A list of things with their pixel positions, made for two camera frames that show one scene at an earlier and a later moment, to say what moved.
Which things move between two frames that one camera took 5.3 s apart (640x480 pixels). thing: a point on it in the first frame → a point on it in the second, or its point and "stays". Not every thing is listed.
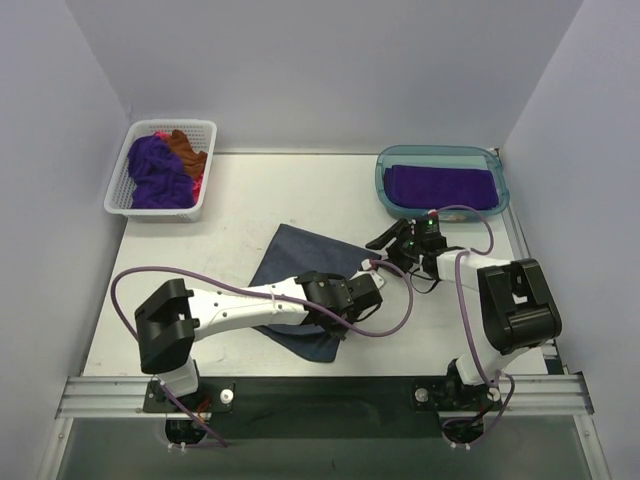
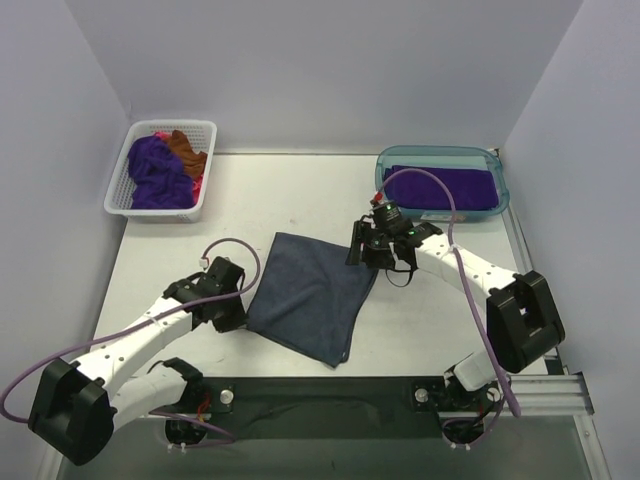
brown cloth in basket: (194, 162) stays
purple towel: (441, 187) stays
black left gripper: (364, 291) → (232, 310)
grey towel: (294, 252) stays
